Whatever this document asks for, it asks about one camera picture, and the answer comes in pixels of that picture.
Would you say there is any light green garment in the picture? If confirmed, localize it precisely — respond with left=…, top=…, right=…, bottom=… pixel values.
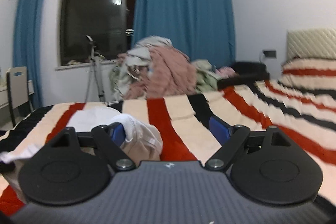
left=109, top=60, right=221, bottom=101

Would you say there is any small pink garment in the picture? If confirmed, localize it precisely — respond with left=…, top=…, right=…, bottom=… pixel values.
left=215, top=67, right=237, bottom=79

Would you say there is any black armchair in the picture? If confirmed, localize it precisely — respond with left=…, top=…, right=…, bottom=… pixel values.
left=217, top=61, right=270, bottom=90

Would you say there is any striped red black cream blanket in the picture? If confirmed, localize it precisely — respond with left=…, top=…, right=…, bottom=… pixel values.
left=0, top=78, right=336, bottom=217

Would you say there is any pink fluffy blanket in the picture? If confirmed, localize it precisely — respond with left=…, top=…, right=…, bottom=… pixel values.
left=122, top=47, right=195, bottom=91

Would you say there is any white grey garment on pile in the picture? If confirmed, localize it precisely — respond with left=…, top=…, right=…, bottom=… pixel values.
left=125, top=36, right=173, bottom=67

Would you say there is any striped pillow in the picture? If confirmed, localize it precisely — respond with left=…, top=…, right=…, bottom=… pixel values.
left=278, top=58, right=335, bottom=93

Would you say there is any black and white chair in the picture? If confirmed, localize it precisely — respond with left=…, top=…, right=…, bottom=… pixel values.
left=6, top=67, right=30, bottom=127

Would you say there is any white dressing table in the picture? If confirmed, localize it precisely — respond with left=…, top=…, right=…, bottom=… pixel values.
left=0, top=80, right=34, bottom=109

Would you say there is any left blue curtain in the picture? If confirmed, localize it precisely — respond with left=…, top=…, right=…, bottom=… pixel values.
left=13, top=0, right=44, bottom=108

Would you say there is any blue curtain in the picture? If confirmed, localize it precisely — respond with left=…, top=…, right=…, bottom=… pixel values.
left=13, top=0, right=44, bottom=108
left=131, top=0, right=236, bottom=68

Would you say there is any beige quilted headboard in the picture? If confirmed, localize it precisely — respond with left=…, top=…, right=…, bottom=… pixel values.
left=286, top=28, right=336, bottom=60

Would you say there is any dark window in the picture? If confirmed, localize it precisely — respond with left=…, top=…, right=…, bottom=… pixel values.
left=60, top=0, right=135, bottom=65

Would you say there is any right blue curtain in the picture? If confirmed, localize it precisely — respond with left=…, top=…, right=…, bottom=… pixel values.
left=131, top=0, right=236, bottom=68

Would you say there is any silver tripod with camera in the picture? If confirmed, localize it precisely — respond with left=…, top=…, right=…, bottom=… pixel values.
left=85, top=35, right=106, bottom=103

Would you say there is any wall power socket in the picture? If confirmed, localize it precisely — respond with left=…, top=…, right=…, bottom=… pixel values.
left=262, top=50, right=277, bottom=59

